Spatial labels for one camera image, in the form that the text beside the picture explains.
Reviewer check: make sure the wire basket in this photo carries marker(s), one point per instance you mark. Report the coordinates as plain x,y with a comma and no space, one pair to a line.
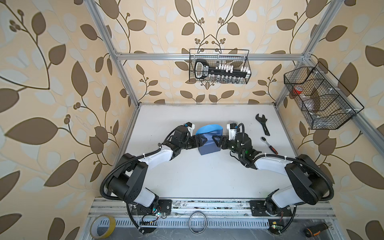
237,58
327,102

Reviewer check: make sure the black socket set rail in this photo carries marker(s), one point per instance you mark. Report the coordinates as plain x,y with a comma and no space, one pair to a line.
202,70

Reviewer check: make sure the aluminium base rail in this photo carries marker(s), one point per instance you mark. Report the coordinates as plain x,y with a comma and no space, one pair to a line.
226,213

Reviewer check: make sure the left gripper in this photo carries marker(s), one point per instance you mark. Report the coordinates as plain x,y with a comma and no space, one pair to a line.
198,143

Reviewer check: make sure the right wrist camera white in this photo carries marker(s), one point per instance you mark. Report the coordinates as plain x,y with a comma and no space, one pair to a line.
232,129

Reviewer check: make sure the red handled ratchet wrench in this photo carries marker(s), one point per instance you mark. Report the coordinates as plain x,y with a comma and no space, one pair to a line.
270,146

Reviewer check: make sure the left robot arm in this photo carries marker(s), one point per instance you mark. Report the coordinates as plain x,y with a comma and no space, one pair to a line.
125,182

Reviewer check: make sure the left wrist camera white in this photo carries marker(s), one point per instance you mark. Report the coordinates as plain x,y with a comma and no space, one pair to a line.
190,127

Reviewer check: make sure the orange black screwdriver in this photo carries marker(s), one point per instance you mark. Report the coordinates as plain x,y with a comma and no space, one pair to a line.
315,230

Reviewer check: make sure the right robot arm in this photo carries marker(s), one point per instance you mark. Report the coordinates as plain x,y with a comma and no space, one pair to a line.
308,183

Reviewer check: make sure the back wire basket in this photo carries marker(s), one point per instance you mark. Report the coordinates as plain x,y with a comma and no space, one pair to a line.
237,58

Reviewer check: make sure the black adjustable wrench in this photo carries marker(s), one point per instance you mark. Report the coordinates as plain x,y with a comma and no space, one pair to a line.
262,120

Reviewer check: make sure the right wire basket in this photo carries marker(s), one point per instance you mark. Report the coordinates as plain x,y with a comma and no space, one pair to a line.
327,102

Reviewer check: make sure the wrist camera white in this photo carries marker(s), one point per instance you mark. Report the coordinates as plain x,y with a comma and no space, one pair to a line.
190,127
232,129

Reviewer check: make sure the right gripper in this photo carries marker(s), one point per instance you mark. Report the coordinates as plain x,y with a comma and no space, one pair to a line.
222,138

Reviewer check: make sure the yellow tape roll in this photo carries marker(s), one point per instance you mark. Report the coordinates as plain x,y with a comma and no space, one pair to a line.
102,227

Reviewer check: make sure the red capped plastic item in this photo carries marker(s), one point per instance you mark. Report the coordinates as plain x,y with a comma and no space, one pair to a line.
297,90

